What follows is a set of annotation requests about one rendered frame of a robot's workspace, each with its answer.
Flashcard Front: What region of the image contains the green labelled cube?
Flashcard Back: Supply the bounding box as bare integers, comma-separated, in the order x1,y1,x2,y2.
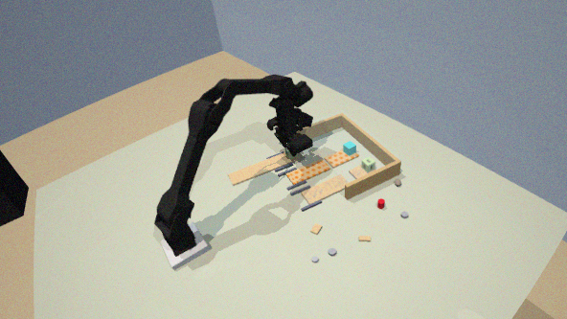
284,148,298,159

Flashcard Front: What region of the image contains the tan u-shaped wall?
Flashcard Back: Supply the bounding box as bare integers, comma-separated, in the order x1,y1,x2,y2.
296,110,401,200

